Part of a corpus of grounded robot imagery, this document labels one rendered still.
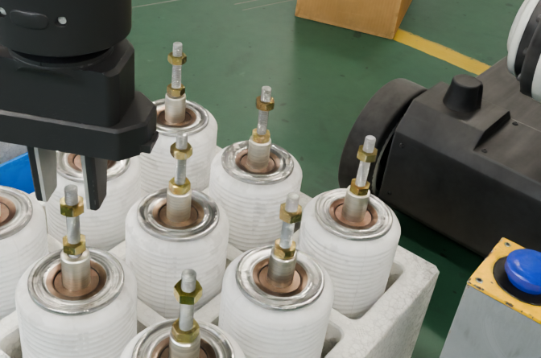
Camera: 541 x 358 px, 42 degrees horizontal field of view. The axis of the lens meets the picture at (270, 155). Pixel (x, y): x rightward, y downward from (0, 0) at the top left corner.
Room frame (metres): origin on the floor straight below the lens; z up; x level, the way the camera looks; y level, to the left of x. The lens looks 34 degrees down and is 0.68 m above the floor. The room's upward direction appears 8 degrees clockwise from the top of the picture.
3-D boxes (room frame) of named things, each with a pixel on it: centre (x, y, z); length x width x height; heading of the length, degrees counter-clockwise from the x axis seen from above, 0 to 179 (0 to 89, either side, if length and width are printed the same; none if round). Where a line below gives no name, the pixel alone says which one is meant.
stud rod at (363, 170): (0.54, -0.09, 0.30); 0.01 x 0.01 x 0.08
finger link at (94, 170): (0.40, 0.12, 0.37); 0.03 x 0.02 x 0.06; 177
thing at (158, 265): (0.50, 0.08, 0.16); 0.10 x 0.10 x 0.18
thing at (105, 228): (0.57, 0.18, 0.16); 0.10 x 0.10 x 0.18
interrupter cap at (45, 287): (0.41, 0.14, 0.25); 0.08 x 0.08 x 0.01
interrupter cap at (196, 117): (0.67, 0.11, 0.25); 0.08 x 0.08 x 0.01
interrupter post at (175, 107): (0.67, 0.11, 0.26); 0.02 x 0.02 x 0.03
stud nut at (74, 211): (0.41, 0.14, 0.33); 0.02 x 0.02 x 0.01; 49
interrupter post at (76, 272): (0.41, 0.14, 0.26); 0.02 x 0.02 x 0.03
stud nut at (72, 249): (0.41, 0.14, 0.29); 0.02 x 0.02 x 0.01; 49
